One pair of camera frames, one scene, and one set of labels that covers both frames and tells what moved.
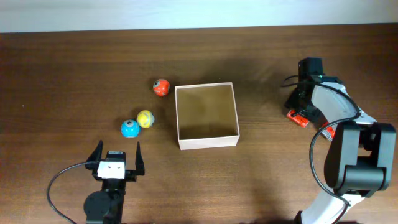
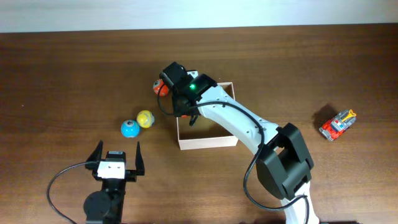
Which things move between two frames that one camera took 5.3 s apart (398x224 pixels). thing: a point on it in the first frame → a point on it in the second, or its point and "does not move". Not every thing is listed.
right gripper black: x=290 y=102 → x=177 y=109
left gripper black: x=132 y=175 does not move
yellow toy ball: x=145 y=119 does not move
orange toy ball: x=161 y=87 does not move
